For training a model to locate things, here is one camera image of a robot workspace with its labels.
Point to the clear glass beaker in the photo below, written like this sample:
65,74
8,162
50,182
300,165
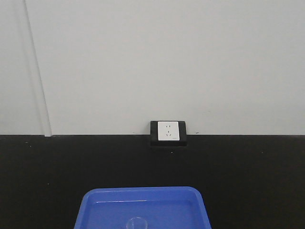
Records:
137,223

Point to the white wall power socket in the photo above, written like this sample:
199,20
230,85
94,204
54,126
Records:
168,133

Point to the blue plastic tray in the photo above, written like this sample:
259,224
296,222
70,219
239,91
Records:
162,207

